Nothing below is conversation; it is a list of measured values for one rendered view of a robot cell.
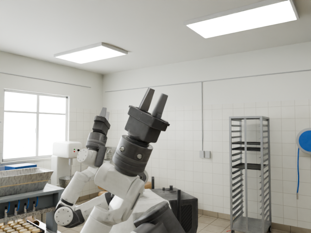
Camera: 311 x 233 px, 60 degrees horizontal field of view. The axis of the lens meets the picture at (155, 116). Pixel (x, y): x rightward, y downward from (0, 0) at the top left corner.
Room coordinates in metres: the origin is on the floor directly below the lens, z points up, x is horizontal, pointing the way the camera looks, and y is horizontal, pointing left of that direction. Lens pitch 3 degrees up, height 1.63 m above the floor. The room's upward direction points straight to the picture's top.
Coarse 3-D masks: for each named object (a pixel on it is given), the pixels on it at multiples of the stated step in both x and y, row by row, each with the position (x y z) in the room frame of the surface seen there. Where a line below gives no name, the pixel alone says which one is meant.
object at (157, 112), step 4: (160, 96) 0.66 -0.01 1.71; (164, 96) 0.66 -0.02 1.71; (160, 100) 0.65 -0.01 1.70; (164, 100) 0.66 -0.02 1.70; (156, 104) 0.66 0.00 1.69; (160, 104) 0.66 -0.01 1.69; (164, 104) 0.67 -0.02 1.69; (156, 108) 0.66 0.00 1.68; (160, 108) 0.66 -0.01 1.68; (152, 112) 0.66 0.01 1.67; (156, 112) 0.66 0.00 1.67; (160, 112) 0.67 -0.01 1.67; (156, 116) 0.66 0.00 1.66; (160, 116) 0.67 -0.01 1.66
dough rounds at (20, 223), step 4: (20, 220) 2.13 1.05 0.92; (0, 224) 2.04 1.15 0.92; (8, 224) 2.06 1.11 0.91; (12, 224) 2.04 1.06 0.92; (20, 224) 2.07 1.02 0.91; (24, 224) 2.04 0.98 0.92; (28, 224) 2.04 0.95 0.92; (0, 228) 2.01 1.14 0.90; (4, 228) 1.98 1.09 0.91; (8, 228) 1.96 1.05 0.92; (12, 228) 2.01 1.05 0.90; (16, 228) 1.98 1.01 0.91; (20, 228) 1.96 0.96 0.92; (24, 228) 2.01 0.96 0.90; (28, 228) 1.99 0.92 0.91; (32, 228) 1.96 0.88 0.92; (36, 228) 1.96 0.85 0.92; (0, 232) 1.89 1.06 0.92; (4, 232) 1.89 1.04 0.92; (8, 232) 1.90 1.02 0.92; (12, 232) 1.89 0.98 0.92; (16, 232) 1.89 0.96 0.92; (20, 232) 1.90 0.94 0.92; (24, 232) 1.89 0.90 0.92; (28, 232) 1.89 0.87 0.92; (32, 232) 1.92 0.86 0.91; (36, 232) 1.91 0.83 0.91
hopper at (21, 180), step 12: (24, 168) 2.15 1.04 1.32; (36, 168) 2.21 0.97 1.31; (0, 180) 1.77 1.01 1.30; (12, 180) 1.83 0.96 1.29; (24, 180) 1.89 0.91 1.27; (36, 180) 1.96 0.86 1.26; (48, 180) 2.03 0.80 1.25; (0, 192) 1.81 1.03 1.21; (12, 192) 1.87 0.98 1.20; (24, 192) 1.93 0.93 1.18
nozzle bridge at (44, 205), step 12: (36, 192) 1.94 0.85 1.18; (48, 192) 1.97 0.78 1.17; (60, 192) 2.04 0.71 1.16; (0, 204) 1.82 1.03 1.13; (12, 204) 1.88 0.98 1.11; (48, 204) 2.06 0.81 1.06; (0, 216) 1.82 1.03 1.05; (12, 216) 1.83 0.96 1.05; (24, 216) 1.89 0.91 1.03; (48, 216) 2.16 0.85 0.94; (48, 228) 2.16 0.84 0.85
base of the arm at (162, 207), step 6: (156, 204) 0.89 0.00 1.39; (162, 204) 0.81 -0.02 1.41; (168, 204) 0.83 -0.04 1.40; (150, 210) 0.84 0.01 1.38; (156, 210) 0.80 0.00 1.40; (162, 210) 0.80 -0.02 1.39; (144, 216) 0.81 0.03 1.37; (150, 216) 0.80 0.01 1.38; (156, 216) 0.80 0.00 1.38; (138, 222) 0.83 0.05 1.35; (144, 222) 0.82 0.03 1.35
